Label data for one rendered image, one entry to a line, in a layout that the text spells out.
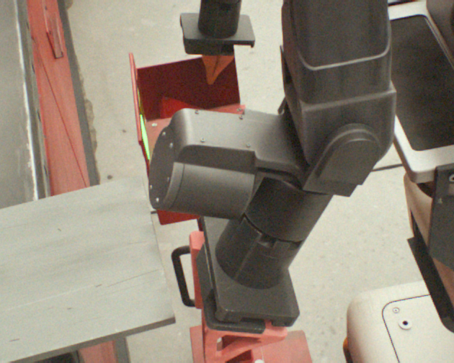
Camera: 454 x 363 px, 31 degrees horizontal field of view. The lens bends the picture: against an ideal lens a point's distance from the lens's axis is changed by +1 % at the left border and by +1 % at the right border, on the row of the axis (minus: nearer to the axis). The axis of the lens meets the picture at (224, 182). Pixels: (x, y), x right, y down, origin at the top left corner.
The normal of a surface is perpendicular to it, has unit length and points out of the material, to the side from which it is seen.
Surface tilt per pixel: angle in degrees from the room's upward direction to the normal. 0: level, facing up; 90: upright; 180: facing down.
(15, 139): 0
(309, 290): 0
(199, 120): 22
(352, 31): 79
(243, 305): 27
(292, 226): 89
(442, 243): 90
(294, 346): 0
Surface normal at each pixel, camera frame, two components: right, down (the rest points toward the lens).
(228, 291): 0.34, -0.70
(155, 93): 0.14, 0.71
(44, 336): -0.11, -0.69
